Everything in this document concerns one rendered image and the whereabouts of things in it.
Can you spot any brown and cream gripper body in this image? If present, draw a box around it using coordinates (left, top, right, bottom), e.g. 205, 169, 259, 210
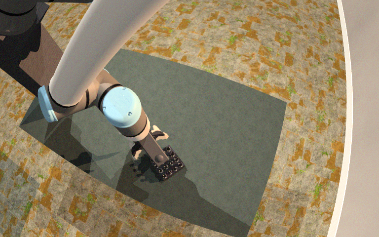
134, 130, 156, 150

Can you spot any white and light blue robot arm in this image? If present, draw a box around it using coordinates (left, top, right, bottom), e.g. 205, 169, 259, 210
0, 0, 170, 167

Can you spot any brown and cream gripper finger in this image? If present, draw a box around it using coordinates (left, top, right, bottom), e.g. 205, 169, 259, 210
129, 142, 141, 160
152, 125, 168, 141

